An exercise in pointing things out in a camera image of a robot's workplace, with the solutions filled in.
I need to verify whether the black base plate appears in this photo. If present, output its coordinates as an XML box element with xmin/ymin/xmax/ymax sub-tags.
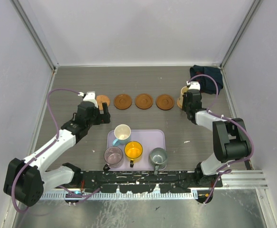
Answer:
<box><xmin>54</xmin><ymin>170</ymin><xmax>223</xmax><ymax>194</ymax></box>

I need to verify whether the grey green mug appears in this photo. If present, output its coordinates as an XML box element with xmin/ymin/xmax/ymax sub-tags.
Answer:
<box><xmin>149</xmin><ymin>148</ymin><xmax>168</xmax><ymax>176</ymax></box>

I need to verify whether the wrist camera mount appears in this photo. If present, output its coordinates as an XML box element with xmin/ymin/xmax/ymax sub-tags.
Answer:
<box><xmin>186</xmin><ymin>81</ymin><xmax>201</xmax><ymax>91</ymax></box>
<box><xmin>78</xmin><ymin>91</ymin><xmax>98</xmax><ymax>108</ymax></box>

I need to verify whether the aluminium frame rail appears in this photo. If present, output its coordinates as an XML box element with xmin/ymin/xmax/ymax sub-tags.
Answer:
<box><xmin>10</xmin><ymin>170</ymin><xmax>268</xmax><ymax>190</ymax></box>

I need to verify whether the cream mug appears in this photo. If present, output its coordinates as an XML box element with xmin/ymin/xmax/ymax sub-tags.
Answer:
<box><xmin>177</xmin><ymin>86</ymin><xmax>188</xmax><ymax>109</ymax></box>

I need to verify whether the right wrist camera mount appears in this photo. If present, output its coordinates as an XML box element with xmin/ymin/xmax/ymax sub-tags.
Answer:
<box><xmin>186</xmin><ymin>81</ymin><xmax>201</xmax><ymax>91</ymax></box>

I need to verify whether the brown wooden coaster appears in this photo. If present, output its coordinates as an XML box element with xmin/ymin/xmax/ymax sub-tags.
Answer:
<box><xmin>156</xmin><ymin>94</ymin><xmax>175</xmax><ymax>111</ymax></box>
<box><xmin>114</xmin><ymin>94</ymin><xmax>132</xmax><ymax>110</ymax></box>
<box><xmin>135</xmin><ymin>94</ymin><xmax>153</xmax><ymax>110</ymax></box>

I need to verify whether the white and blue mug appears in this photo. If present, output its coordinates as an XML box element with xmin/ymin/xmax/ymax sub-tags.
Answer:
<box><xmin>112</xmin><ymin>124</ymin><xmax>131</xmax><ymax>146</ymax></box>

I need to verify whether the dark blue folded cloth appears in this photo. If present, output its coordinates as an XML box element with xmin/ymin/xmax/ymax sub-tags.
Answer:
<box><xmin>189</xmin><ymin>65</ymin><xmax>224</xmax><ymax>96</ymax></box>

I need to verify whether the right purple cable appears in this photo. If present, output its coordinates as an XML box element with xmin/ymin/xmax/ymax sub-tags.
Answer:
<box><xmin>185</xmin><ymin>74</ymin><xmax>255</xmax><ymax>205</ymax></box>

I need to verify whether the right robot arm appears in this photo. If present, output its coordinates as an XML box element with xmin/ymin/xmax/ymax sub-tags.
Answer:
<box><xmin>182</xmin><ymin>89</ymin><xmax>252</xmax><ymax>187</ymax></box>

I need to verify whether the yellow mug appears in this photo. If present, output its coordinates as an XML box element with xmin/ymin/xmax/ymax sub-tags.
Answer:
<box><xmin>124</xmin><ymin>141</ymin><xmax>143</xmax><ymax>168</ymax></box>

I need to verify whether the purple glass mug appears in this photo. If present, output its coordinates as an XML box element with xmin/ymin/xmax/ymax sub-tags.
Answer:
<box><xmin>103</xmin><ymin>146</ymin><xmax>123</xmax><ymax>171</ymax></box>

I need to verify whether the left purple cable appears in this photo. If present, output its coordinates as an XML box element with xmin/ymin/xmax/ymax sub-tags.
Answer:
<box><xmin>12</xmin><ymin>88</ymin><xmax>102</xmax><ymax>213</ymax></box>

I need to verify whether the woven rattan coaster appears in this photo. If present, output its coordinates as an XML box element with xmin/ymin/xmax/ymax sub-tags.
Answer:
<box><xmin>96</xmin><ymin>95</ymin><xmax>110</xmax><ymax>110</ymax></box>

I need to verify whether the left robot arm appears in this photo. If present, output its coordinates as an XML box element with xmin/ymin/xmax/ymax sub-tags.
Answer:
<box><xmin>3</xmin><ymin>101</ymin><xmax>111</xmax><ymax>207</ymax></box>

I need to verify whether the purple cable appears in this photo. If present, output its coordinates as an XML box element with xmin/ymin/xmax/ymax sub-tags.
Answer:
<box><xmin>12</xmin><ymin>88</ymin><xmax>102</xmax><ymax>213</ymax></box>
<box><xmin>185</xmin><ymin>74</ymin><xmax>255</xmax><ymax>205</ymax></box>

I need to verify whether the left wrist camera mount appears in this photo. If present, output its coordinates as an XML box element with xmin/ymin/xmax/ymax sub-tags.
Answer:
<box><xmin>78</xmin><ymin>91</ymin><xmax>98</xmax><ymax>108</ymax></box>

